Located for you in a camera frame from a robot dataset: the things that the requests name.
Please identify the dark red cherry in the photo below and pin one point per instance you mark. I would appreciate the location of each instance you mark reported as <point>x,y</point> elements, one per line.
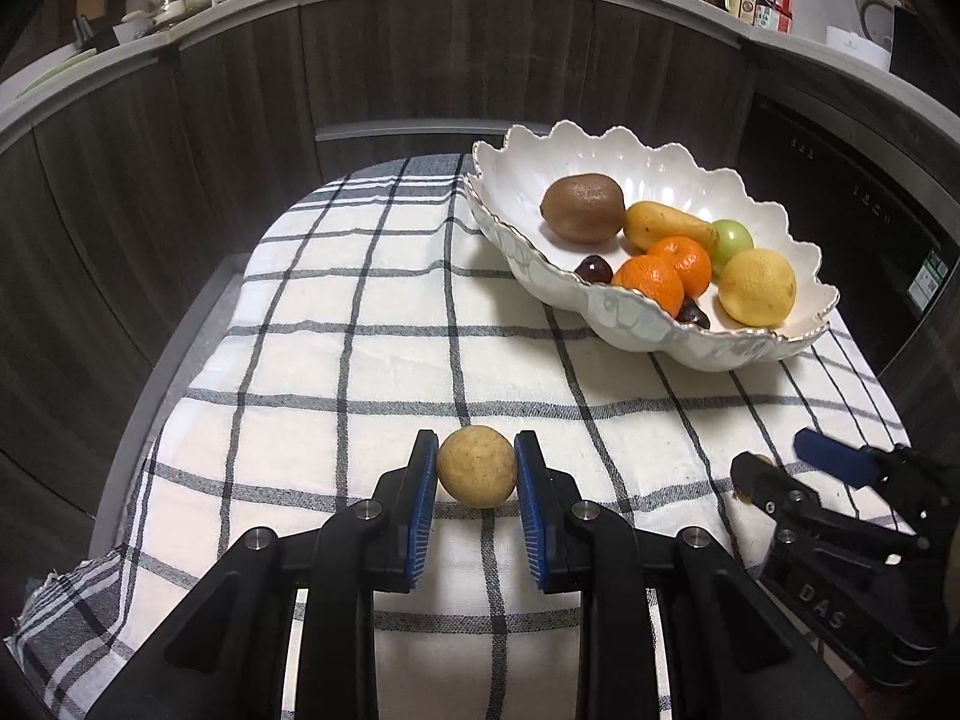
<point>592,268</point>
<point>694,313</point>

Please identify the black dishwasher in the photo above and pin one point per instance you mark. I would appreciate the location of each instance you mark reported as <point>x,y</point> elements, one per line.
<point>825,187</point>

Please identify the green round fruit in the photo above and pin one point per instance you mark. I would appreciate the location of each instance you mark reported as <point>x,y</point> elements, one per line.
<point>733,238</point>

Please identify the green label sticker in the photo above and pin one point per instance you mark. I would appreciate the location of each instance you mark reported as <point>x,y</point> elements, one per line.
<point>926,277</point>

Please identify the white box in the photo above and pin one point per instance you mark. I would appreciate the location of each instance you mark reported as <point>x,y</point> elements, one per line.
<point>855,45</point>

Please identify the green plate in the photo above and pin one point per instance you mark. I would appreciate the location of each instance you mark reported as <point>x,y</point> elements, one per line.
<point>52,75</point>

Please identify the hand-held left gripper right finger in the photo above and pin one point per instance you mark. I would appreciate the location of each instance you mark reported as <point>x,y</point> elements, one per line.
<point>532,510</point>

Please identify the white scalloped bowl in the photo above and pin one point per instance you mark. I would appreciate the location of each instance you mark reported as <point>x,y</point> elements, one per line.
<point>660,165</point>

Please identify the white electric kettle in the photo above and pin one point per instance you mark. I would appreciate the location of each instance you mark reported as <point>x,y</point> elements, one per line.
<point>874,15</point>

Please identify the white black checked cloth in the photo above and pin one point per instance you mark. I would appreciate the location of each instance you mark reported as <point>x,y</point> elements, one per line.
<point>337,352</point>

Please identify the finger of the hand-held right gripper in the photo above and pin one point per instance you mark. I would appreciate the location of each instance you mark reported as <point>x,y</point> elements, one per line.
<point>832,457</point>
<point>757,480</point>

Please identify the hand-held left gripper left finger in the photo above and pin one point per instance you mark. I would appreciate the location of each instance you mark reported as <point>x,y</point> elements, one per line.
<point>420,510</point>

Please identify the dark wood kitchen cabinet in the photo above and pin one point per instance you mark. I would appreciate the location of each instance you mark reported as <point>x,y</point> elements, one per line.
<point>225,127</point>

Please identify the brown kiwi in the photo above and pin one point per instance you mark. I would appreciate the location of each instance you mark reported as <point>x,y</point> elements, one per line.
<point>581,208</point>

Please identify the orange mandarin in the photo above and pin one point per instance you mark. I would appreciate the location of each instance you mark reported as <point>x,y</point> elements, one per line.
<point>649,285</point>
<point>686,259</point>

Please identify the tan longan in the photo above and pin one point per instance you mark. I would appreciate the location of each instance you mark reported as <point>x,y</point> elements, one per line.
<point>476,467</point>

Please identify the yellow mango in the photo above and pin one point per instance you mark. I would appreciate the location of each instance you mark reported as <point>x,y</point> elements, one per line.
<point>667,225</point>

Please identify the large yellow lemon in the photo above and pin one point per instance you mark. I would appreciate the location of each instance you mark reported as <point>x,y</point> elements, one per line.
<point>757,286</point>

